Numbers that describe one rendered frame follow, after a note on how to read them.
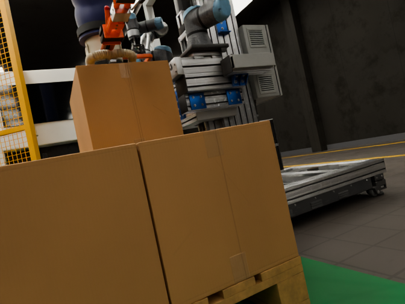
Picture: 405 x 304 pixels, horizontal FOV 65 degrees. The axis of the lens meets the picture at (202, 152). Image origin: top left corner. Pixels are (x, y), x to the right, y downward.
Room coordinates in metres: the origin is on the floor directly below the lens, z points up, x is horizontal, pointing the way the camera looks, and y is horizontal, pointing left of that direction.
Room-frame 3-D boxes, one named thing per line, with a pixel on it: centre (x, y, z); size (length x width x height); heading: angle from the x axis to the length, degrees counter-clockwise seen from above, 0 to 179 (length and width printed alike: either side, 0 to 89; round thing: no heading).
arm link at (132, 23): (1.99, 0.27, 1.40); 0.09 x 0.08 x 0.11; 175
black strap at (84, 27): (1.63, 0.39, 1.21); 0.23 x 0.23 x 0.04
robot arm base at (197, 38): (1.72, -0.11, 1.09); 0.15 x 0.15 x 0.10
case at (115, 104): (1.62, 0.38, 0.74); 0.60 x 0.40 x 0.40; 26
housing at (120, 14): (1.20, 0.20, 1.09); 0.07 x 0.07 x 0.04; 25
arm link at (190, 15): (1.71, -0.11, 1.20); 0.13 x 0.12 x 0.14; 53
